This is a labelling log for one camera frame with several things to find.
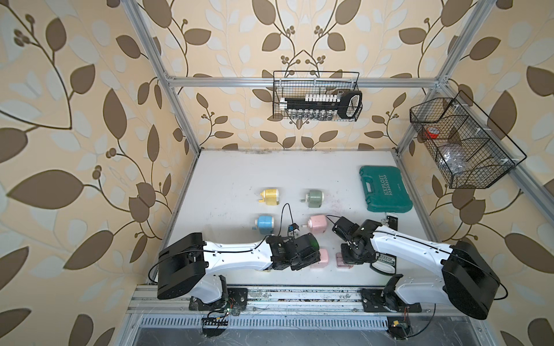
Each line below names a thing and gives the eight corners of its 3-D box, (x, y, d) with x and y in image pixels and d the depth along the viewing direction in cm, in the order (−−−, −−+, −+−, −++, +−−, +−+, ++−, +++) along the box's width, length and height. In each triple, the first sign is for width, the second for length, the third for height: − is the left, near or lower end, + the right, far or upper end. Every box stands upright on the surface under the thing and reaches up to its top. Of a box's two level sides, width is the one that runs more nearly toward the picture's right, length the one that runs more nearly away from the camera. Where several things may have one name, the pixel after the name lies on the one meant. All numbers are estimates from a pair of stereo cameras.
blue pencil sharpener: (254, 230, 93) (252, 222, 87) (262, 219, 97) (261, 210, 90) (267, 238, 91) (266, 230, 85) (275, 226, 94) (274, 218, 88)
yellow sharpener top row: (260, 205, 100) (259, 196, 94) (261, 198, 103) (259, 189, 97) (279, 205, 100) (278, 196, 94) (279, 198, 103) (279, 189, 97)
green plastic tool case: (369, 213, 97) (373, 207, 93) (358, 172, 113) (360, 166, 109) (412, 212, 97) (417, 207, 93) (395, 172, 113) (399, 166, 109)
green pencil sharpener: (303, 203, 101) (304, 194, 95) (311, 194, 104) (313, 185, 98) (316, 211, 98) (318, 203, 92) (323, 202, 101) (325, 193, 95)
